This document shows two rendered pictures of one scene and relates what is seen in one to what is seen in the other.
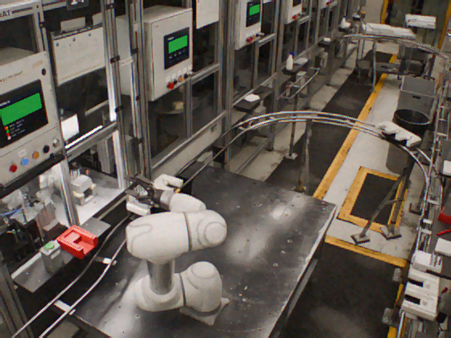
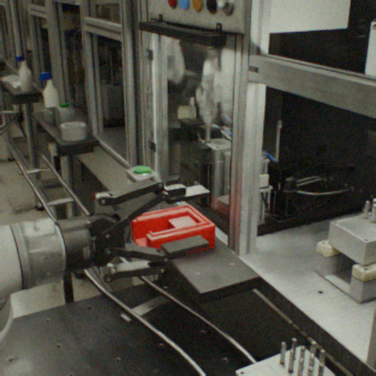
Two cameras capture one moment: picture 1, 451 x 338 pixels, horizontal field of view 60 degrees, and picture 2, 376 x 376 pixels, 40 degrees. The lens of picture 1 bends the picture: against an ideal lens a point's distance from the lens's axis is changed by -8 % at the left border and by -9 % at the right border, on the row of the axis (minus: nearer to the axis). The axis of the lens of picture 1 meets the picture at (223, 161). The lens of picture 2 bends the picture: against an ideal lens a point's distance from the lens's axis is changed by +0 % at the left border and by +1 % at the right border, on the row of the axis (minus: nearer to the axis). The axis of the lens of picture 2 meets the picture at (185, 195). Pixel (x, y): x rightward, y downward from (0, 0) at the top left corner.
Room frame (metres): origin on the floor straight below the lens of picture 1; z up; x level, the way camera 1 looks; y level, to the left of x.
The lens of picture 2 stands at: (2.10, -0.14, 1.47)
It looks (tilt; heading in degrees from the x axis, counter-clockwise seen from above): 23 degrees down; 126
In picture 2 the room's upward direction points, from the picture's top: straight up
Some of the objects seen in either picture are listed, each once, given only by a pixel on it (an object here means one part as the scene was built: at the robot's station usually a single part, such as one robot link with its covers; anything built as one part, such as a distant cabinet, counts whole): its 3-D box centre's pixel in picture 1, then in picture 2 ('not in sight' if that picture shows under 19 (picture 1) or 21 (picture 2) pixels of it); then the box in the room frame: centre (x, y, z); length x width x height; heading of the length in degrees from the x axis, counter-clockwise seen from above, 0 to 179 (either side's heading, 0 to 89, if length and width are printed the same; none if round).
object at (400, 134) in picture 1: (396, 135); not in sight; (2.86, -1.37, 0.84); 0.37 x 0.14 x 0.10; 31
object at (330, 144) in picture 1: (355, 96); not in sight; (5.71, -1.93, 0.01); 5.85 x 0.59 x 0.01; 153
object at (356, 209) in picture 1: (376, 197); not in sight; (3.17, -1.47, 0.01); 1.00 x 0.55 x 0.01; 153
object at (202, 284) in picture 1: (202, 284); not in sight; (1.31, 0.08, 0.85); 0.18 x 0.16 x 0.22; 105
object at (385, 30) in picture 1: (384, 53); not in sight; (6.45, -2.55, 0.48); 0.88 x 0.56 x 0.96; 81
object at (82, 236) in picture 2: (155, 195); (91, 241); (1.60, 0.31, 1.12); 0.09 x 0.07 x 0.08; 63
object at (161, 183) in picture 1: (155, 197); not in sight; (1.97, 0.38, 0.84); 0.36 x 0.14 x 0.10; 153
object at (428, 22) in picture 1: (415, 42); not in sight; (7.39, -3.50, 0.48); 0.84 x 0.58 x 0.97; 161
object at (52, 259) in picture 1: (51, 255); (146, 192); (1.31, 0.77, 0.97); 0.08 x 0.08 x 0.12; 63
